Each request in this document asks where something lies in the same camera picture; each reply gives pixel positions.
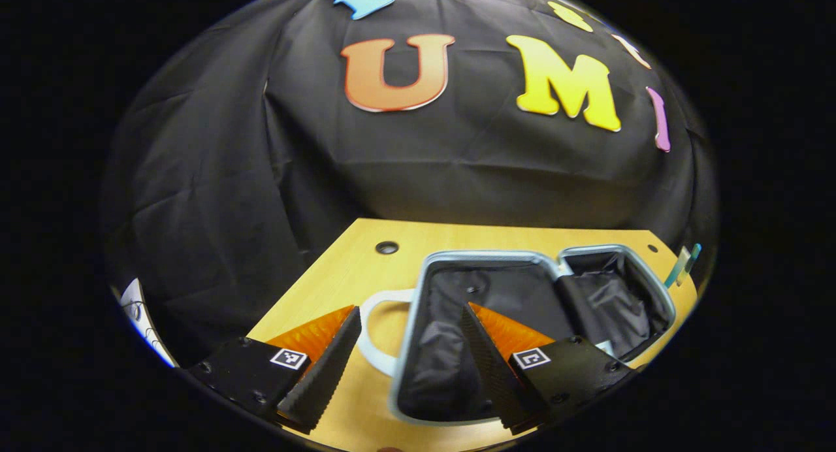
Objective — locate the light blue suitcase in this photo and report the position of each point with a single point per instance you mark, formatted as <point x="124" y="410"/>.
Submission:
<point x="516" y="295"/>

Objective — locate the black backdrop cloth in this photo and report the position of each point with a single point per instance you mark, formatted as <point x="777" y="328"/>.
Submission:
<point x="261" y="177"/>

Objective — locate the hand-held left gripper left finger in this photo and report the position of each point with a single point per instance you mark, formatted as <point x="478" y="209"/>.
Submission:
<point x="326" y="373"/>

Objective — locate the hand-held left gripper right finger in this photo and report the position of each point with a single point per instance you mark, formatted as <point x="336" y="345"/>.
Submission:
<point x="493" y="373"/>

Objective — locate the white side desk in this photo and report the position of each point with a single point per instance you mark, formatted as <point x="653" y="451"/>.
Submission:
<point x="140" y="315"/>

